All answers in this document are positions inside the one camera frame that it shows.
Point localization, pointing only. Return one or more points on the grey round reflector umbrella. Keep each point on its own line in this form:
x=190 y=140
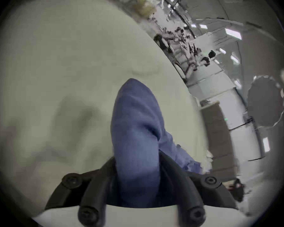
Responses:
x=266 y=100

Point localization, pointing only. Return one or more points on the dark blue shirt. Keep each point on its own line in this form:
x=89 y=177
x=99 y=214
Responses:
x=137 y=145

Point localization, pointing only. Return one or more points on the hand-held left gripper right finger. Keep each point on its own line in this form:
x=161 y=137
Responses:
x=191 y=193

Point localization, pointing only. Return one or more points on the padded grey headboard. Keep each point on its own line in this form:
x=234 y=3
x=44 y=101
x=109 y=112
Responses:
x=221 y=141

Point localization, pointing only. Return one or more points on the group of people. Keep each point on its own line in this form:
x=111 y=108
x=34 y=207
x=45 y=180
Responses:
x=179 y=44

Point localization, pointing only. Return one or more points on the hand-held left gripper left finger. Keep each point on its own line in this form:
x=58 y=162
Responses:
x=90 y=193

